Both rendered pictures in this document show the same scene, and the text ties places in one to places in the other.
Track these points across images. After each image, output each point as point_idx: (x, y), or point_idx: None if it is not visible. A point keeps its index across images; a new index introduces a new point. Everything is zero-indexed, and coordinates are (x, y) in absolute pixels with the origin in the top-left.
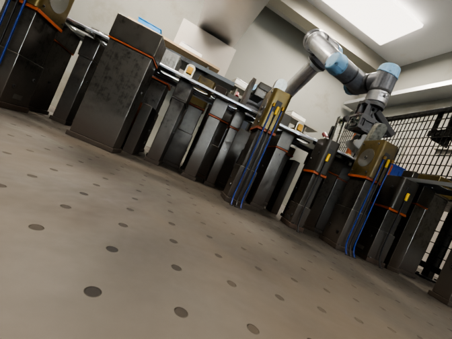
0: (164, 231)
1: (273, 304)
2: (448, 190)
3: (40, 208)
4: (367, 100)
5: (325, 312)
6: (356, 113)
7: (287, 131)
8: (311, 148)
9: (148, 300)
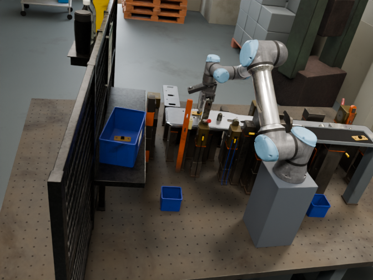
0: None
1: (237, 110)
2: (166, 95)
3: None
4: (215, 81)
5: (230, 111)
6: (214, 90)
7: (242, 120)
8: (221, 124)
9: (248, 109)
